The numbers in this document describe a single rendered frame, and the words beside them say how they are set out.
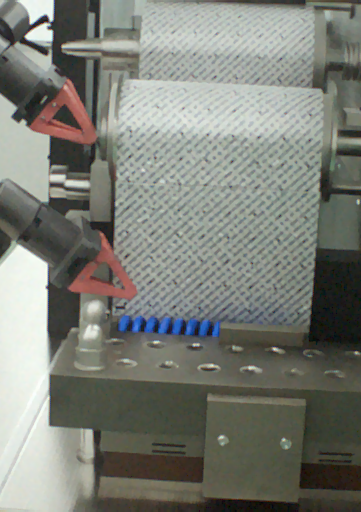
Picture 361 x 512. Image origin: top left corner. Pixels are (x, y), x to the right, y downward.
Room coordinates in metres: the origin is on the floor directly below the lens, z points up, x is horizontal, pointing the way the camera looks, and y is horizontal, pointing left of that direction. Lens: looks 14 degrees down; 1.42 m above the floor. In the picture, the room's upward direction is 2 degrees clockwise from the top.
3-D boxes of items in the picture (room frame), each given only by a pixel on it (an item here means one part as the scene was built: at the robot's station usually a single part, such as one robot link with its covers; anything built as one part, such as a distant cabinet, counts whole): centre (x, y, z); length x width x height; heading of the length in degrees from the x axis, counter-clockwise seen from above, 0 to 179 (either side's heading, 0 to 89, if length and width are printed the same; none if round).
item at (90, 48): (1.57, 0.14, 1.33); 0.06 x 0.03 x 0.03; 87
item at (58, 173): (1.35, 0.15, 1.18); 0.04 x 0.02 x 0.04; 177
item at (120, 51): (1.56, 0.08, 1.33); 0.06 x 0.06 x 0.06; 87
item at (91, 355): (1.09, 0.08, 1.05); 0.04 x 0.04 x 0.04
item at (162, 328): (1.22, -0.05, 1.03); 0.21 x 0.04 x 0.03; 87
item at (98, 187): (1.35, 0.11, 1.05); 0.06 x 0.05 x 0.31; 87
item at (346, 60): (1.55, -0.24, 1.33); 0.07 x 0.07 x 0.07; 87
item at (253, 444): (1.03, -0.09, 0.96); 0.10 x 0.03 x 0.11; 87
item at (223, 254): (1.24, -0.05, 1.11); 0.23 x 0.01 x 0.18; 87
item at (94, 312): (1.18, 0.09, 1.05); 0.04 x 0.04 x 0.04
